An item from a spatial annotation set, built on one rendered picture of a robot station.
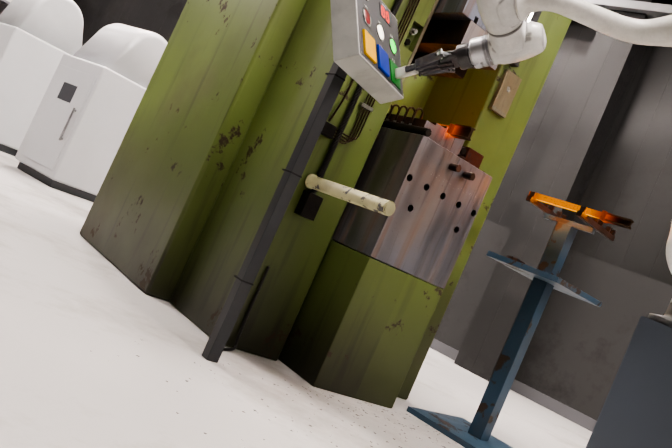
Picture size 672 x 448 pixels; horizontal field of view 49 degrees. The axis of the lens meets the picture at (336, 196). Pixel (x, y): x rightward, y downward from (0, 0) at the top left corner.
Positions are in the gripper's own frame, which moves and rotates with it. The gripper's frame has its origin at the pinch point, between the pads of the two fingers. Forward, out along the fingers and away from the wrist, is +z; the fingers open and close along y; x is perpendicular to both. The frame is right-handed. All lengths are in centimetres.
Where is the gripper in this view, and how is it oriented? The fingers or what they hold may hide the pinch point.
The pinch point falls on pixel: (406, 71)
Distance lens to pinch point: 229.7
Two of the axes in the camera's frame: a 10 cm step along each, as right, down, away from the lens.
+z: -9.0, 1.7, 4.0
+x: -0.5, -9.5, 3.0
